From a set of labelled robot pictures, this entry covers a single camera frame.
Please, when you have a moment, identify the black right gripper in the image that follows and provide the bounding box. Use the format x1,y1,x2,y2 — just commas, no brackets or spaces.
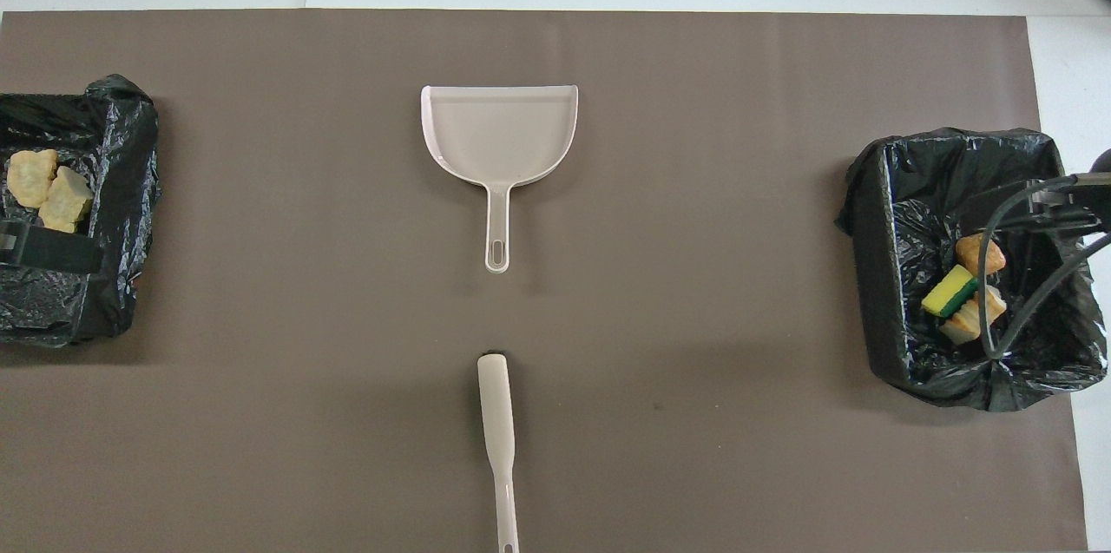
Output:
1029,148,1111,233

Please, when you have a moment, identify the orange glazed croissant piece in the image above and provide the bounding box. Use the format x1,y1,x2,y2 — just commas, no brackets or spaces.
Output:
38,166,95,234

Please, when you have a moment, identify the brown oval bread roll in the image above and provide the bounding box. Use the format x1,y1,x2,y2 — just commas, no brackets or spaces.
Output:
956,230,1007,278

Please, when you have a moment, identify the yellow and green sponge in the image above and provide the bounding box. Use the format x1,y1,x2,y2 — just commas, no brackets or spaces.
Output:
920,264,984,319

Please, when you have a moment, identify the beige striped bread chunk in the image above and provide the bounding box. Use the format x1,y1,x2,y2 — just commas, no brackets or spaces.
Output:
941,283,1008,345

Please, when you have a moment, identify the pink plastic dustpan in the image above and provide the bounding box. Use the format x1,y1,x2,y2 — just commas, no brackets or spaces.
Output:
420,84,580,275

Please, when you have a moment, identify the beige hand brush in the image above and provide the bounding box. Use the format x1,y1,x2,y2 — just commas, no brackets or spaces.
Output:
477,352,521,553

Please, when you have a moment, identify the black bag-lined bin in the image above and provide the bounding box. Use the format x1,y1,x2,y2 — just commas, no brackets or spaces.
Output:
0,74,162,349
835,127,1109,413

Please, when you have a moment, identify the brown table mat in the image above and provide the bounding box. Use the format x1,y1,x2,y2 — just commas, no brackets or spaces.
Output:
0,10,1090,553

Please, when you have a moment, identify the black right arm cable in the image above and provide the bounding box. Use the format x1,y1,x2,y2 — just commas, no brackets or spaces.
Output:
976,174,1111,360

